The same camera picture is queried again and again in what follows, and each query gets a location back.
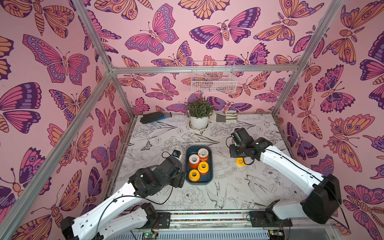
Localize yellow white tape roll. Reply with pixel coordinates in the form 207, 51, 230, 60
188, 169, 201, 183

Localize yellow tape roll back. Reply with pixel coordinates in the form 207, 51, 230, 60
236, 158, 246, 168

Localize orange tape roll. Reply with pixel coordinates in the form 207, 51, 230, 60
188, 154, 200, 169
197, 148, 210, 162

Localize yellow tape roll front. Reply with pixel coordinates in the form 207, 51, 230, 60
198, 161, 210, 176

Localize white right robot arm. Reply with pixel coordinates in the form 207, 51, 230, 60
229, 138, 342, 225

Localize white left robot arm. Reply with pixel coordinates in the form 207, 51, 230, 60
61, 150, 186, 240

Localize teal storage box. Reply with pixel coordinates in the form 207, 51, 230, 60
185, 145, 214, 185

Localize white plant pot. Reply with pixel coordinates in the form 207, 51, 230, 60
190, 117, 209, 130

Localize green potted plant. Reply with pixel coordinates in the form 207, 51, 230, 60
188, 98, 214, 119

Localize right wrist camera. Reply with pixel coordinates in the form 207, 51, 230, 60
231, 128, 254, 148

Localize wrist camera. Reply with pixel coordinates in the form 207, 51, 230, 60
231, 128, 254, 148
171, 150, 182, 161

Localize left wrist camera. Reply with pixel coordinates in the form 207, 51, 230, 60
171, 150, 182, 161

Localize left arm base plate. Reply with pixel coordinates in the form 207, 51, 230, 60
142, 212, 171, 230

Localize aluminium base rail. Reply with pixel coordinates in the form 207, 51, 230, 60
108, 210, 342, 240

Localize white wire basket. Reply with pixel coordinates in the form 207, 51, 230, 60
190, 65, 238, 94

